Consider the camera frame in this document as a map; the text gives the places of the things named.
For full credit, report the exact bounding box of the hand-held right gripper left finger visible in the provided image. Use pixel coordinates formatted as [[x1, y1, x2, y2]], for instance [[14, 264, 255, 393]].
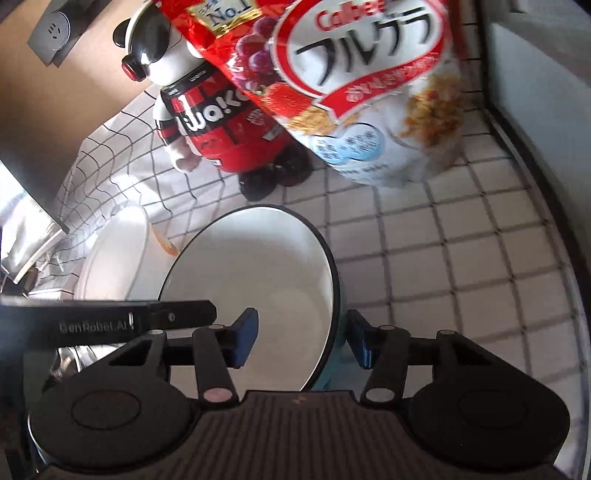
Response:
[[95, 308, 260, 404]]

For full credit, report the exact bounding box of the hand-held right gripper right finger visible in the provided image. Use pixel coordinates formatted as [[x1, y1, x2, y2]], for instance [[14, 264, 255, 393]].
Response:
[[346, 308, 509, 405]]

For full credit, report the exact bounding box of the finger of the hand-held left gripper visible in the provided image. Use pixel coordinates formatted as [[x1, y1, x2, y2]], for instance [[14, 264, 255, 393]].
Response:
[[148, 299, 218, 332]]

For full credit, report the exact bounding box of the white bowl black rim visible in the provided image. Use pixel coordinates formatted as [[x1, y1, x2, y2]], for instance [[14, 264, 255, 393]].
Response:
[[159, 204, 345, 393]]

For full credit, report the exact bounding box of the large white bowl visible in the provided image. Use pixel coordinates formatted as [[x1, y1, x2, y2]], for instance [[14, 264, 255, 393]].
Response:
[[74, 205, 151, 303]]

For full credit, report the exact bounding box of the red rectangular container white inside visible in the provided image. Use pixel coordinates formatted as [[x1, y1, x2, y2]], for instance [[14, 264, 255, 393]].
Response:
[[148, 226, 181, 257]]

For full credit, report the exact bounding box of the shiny silver metal object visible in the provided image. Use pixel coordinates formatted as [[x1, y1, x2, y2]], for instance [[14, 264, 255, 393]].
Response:
[[0, 159, 71, 285]]

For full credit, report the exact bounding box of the white black-grid tablecloth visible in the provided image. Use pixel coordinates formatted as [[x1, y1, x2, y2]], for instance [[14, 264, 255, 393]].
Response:
[[28, 83, 583, 464]]

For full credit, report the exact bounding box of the red white black toy figure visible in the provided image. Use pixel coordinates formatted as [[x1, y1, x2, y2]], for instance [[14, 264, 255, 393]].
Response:
[[113, 0, 312, 201]]

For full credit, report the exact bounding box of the red and white cereal bag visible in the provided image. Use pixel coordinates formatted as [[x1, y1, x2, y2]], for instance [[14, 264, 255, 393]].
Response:
[[154, 0, 469, 188]]

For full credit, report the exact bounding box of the white box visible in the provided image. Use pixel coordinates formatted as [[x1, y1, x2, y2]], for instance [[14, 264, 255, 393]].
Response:
[[488, 18, 591, 121]]

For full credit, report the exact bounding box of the dark grey wall socket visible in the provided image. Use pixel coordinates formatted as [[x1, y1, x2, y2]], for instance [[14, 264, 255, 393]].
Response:
[[28, 0, 86, 68]]

